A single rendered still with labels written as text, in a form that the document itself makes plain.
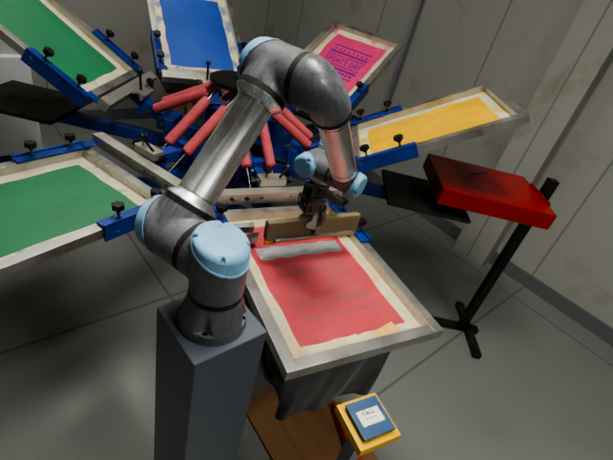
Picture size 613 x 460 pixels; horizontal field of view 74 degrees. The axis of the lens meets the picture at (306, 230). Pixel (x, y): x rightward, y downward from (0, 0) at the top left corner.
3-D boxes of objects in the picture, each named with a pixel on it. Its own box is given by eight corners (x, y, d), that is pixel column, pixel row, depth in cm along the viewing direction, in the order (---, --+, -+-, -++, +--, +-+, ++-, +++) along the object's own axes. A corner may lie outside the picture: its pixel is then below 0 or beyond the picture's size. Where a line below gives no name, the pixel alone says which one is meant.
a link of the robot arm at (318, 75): (360, 57, 79) (372, 179, 123) (315, 40, 83) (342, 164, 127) (328, 100, 77) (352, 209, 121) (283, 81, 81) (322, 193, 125)
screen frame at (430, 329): (440, 338, 138) (444, 329, 136) (284, 381, 111) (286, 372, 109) (332, 210, 192) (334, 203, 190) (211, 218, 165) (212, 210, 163)
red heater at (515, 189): (515, 191, 251) (525, 174, 244) (546, 232, 212) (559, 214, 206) (421, 168, 247) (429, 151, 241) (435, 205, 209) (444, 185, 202)
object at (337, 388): (371, 394, 164) (410, 322, 141) (269, 429, 144) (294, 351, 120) (368, 388, 167) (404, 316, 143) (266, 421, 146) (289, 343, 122)
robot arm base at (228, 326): (197, 357, 82) (201, 324, 77) (165, 308, 90) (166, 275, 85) (258, 329, 91) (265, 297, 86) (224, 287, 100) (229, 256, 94)
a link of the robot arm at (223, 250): (216, 317, 79) (223, 265, 71) (170, 282, 84) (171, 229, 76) (256, 287, 88) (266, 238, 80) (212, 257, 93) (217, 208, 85)
